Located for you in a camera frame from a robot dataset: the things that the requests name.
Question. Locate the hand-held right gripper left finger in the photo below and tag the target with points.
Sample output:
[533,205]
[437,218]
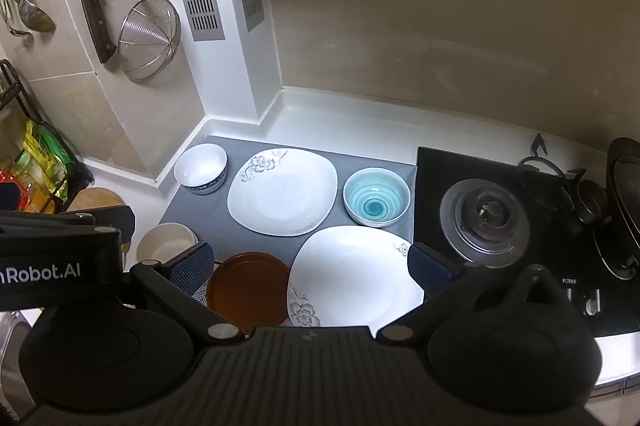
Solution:
[192,263]

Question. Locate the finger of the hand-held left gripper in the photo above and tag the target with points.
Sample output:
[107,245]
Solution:
[117,218]

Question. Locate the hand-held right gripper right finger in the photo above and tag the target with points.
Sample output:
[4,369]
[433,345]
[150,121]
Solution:
[429,267]

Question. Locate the cream round bowl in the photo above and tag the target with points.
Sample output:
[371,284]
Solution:
[165,243]

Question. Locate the brown round plate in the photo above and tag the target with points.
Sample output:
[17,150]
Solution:
[247,291]

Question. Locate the white square floral plate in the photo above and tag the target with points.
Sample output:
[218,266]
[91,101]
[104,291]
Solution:
[350,276]
[282,196]

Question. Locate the blue spiral bowl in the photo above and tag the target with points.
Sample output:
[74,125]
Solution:
[376,198]

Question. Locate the white bowl with blue pattern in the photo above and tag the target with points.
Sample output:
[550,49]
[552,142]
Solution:
[200,166]

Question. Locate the round wooden cutting board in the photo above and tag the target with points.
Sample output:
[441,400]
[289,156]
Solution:
[97,198]

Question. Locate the grey counter mat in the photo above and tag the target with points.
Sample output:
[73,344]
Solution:
[220,211]

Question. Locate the metal stove burner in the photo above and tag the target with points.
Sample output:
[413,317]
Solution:
[484,221]

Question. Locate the green snack packet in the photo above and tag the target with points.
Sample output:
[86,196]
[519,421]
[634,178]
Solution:
[47,156]

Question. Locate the black gas stove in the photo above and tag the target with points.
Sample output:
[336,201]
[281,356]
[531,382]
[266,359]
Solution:
[545,256]

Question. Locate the black pot support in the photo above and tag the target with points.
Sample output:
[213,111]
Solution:
[542,169]

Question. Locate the stove control knob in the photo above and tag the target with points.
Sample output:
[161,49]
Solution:
[582,301]

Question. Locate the dark wok with lid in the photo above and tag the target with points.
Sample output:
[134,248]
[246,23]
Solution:
[622,206]

